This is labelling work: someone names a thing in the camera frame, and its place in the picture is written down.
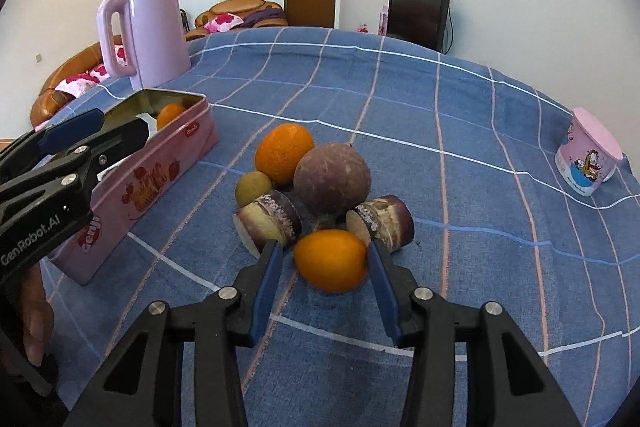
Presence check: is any long brown leather sofa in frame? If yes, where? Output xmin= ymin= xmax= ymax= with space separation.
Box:
xmin=30 ymin=34 xmax=131 ymax=130

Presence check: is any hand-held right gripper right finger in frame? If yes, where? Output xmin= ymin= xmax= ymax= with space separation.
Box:
xmin=366 ymin=239 xmax=581 ymax=427

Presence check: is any small yellow-green fruit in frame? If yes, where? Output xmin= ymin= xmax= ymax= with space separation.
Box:
xmin=235 ymin=171 xmax=275 ymax=206

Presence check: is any pink cartoon cup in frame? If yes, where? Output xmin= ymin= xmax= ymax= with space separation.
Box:
xmin=555 ymin=107 xmax=624 ymax=198

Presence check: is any black power cable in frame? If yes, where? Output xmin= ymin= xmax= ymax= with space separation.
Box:
xmin=446 ymin=0 xmax=457 ymax=54

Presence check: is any purple cloth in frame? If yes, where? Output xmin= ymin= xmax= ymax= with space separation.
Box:
xmin=243 ymin=9 xmax=288 ymax=28

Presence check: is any purple passion fruit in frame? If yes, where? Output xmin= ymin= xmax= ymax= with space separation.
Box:
xmin=293 ymin=143 xmax=372 ymax=218

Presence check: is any person's left hand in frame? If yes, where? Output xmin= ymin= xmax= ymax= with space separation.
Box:
xmin=0 ymin=264 xmax=57 ymax=367

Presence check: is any black flat television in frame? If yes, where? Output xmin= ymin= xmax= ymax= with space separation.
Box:
xmin=387 ymin=0 xmax=451 ymax=54

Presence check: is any small brown leather sofa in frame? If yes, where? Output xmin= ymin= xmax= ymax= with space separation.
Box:
xmin=194 ymin=0 xmax=288 ymax=42

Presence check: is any pink tin box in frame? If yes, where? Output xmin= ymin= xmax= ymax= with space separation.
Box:
xmin=47 ymin=88 xmax=221 ymax=285

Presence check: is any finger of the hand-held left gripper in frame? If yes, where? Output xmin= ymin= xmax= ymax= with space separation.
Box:
xmin=0 ymin=116 xmax=150 ymax=202
xmin=0 ymin=108 xmax=105 ymax=178

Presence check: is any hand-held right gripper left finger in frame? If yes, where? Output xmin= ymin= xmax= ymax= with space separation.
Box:
xmin=65 ymin=239 xmax=284 ymax=427

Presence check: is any orange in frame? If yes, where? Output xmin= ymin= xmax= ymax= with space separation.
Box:
xmin=293 ymin=229 xmax=370 ymax=295
xmin=254 ymin=123 xmax=316 ymax=186
xmin=156 ymin=103 xmax=188 ymax=131

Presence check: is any pink electric kettle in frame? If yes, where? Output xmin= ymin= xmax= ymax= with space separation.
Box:
xmin=96 ymin=0 xmax=192 ymax=90

